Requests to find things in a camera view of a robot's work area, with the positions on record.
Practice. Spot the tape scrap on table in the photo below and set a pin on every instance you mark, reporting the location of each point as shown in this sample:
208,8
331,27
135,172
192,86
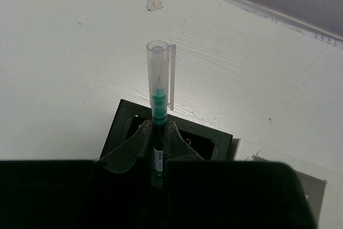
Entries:
153,5

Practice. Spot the green gel pen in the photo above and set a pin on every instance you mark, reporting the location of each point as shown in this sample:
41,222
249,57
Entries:
161,64

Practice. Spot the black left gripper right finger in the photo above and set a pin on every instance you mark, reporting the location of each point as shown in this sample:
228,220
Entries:
175,148

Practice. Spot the white pen holder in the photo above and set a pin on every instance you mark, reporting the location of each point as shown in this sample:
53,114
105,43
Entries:
274,191

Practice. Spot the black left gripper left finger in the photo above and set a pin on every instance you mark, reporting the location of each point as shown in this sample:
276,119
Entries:
136,148

